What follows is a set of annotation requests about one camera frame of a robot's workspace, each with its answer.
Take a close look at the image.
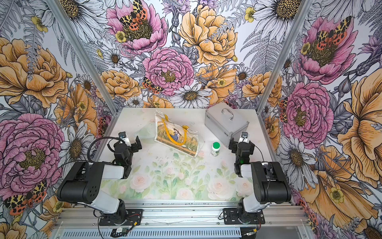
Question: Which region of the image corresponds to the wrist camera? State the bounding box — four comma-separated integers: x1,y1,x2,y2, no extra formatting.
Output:
238,131,249,143
118,131,131,146

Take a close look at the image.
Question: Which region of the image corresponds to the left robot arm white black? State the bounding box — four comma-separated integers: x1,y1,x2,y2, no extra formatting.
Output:
56,132,142,219

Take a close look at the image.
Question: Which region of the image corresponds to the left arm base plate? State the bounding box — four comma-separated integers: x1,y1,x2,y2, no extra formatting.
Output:
99,209,143,227

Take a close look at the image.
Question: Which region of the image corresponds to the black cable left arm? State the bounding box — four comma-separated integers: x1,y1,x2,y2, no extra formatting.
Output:
87,136,126,163

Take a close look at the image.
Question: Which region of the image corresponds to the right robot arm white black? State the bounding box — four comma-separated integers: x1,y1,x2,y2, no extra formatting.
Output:
223,137,291,226

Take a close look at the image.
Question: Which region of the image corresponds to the white bottle green cap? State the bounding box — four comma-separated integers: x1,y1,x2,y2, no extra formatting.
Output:
211,142,220,157

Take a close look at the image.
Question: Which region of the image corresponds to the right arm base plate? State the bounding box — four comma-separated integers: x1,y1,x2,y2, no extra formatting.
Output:
222,208,265,225

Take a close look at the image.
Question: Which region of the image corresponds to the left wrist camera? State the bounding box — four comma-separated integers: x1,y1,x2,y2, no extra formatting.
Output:
118,131,131,146

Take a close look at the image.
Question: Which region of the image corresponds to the silver aluminium case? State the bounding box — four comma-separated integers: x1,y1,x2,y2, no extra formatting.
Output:
205,102,249,147

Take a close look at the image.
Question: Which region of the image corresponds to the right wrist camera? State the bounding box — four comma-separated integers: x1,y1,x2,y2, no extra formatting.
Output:
238,131,249,143

